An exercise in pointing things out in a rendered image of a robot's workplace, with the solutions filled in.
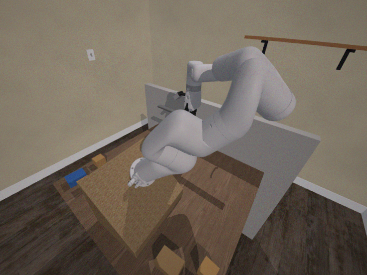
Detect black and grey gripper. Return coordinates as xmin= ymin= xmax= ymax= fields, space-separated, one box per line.
xmin=184 ymin=89 xmax=201 ymax=116

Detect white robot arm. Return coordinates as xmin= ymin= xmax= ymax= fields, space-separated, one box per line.
xmin=128 ymin=46 xmax=296 ymax=188

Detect grey flat wall panel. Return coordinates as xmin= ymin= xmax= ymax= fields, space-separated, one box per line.
xmin=145 ymin=83 xmax=321 ymax=239

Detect small blue block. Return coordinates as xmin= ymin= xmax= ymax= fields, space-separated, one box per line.
xmin=64 ymin=168 xmax=87 ymax=188

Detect grey rod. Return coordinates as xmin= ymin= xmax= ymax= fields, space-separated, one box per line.
xmin=158 ymin=105 xmax=175 ymax=113

